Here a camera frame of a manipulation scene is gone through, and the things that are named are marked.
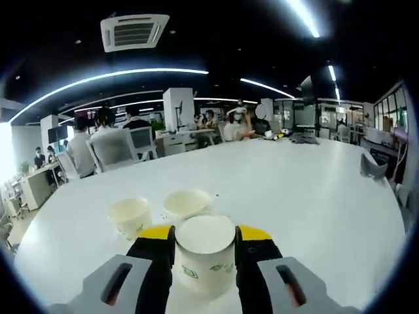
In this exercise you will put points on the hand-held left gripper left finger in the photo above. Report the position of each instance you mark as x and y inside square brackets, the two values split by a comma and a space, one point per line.
[108, 288]

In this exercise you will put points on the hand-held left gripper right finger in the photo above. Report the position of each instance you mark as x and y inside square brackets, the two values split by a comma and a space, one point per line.
[311, 294]

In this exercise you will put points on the white paper cup green print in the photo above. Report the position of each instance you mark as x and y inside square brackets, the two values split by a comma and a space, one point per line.
[186, 201]
[129, 216]
[206, 261]

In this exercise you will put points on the white table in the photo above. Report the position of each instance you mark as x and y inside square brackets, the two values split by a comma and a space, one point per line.
[278, 196]

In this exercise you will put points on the white office desk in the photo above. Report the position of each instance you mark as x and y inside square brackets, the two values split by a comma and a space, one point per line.
[36, 189]

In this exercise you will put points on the white mesh office chair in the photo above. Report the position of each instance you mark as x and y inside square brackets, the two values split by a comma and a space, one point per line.
[111, 150]
[144, 140]

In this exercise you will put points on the grey gripper stand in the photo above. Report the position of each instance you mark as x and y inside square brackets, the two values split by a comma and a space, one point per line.
[370, 167]

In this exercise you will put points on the grey cloth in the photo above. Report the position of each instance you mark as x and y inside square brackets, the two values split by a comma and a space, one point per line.
[304, 140]

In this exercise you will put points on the black monitor on stand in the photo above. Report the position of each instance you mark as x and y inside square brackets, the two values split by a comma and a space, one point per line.
[57, 134]

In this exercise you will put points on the small green potted plant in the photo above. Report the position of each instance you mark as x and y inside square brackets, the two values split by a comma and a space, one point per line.
[157, 126]

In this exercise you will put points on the black stand with screen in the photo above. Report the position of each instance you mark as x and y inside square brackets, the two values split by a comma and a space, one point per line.
[311, 88]

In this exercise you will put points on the straight ceiling light strip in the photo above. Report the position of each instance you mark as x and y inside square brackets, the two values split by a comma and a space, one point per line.
[262, 84]

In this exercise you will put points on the curved ceiling light strip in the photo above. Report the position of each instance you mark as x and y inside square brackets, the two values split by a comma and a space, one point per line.
[163, 70]

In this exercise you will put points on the ceiling air conditioner unit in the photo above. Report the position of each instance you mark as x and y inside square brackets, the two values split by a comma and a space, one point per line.
[134, 32]

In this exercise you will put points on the long curved ceiling light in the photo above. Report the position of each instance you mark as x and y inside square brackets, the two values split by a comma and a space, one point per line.
[306, 23]

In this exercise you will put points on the red lit wall screen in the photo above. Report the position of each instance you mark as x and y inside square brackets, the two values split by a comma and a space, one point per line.
[85, 114]

